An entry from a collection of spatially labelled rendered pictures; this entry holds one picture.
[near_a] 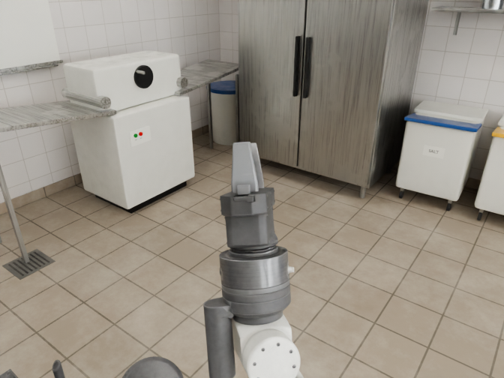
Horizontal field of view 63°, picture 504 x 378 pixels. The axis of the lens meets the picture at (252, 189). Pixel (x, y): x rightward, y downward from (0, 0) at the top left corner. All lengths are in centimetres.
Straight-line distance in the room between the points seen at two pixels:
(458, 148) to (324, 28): 141
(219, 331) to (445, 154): 325
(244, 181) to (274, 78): 336
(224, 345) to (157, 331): 198
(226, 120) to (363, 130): 186
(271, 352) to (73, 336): 217
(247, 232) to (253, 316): 10
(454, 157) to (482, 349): 158
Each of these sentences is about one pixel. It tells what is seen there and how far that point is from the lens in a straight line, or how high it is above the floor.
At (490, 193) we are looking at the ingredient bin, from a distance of 369.
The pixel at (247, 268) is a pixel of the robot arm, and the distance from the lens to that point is 49.
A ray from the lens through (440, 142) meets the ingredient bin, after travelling 363.
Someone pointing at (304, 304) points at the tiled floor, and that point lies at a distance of 262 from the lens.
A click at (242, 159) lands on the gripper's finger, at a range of 49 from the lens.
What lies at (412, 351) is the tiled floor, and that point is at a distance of 251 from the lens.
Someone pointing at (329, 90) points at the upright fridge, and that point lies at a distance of 357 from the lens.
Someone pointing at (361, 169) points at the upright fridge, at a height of 32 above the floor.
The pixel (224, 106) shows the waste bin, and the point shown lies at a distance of 476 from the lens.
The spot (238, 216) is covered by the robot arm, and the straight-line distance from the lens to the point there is 47.
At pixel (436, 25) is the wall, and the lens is 417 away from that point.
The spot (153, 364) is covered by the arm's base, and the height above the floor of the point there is 126.
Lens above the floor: 177
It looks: 27 degrees down
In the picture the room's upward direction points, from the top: straight up
